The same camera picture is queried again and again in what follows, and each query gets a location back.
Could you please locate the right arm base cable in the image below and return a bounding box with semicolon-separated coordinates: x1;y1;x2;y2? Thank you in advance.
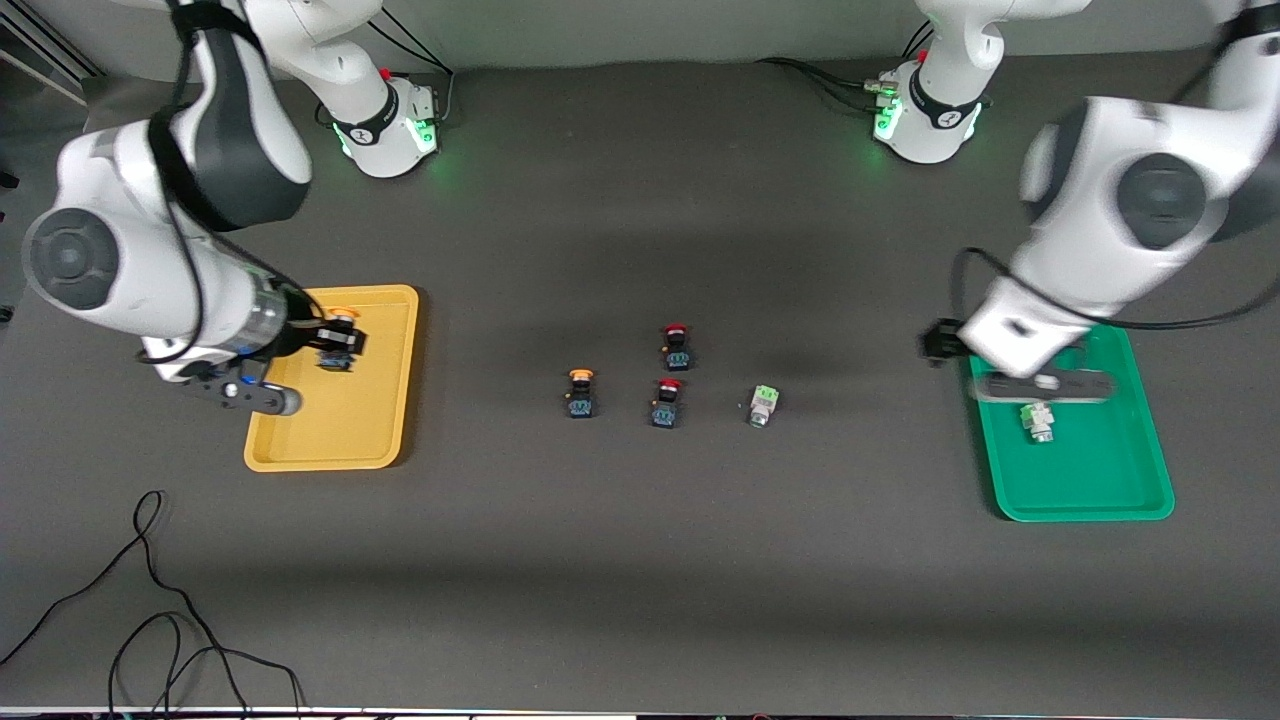
375;5;456;126

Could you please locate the thin black cable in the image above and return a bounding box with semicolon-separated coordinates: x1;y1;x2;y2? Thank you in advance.
108;612;306;716
0;490;251;716

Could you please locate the left arm base cable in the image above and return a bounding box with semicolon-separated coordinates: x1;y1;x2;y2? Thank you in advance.
755;20;936;116

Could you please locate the grey metal frame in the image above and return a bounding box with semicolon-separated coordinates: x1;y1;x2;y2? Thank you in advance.
0;0;101;106

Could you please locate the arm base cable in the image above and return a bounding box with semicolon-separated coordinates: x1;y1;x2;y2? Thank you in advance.
375;5;456;126
755;20;936;116

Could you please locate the yellow plastic tray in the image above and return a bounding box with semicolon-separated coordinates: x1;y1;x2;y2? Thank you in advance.
243;284;421;473

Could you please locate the green plastic tray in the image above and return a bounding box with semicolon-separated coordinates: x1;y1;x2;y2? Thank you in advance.
966;322;1177;523

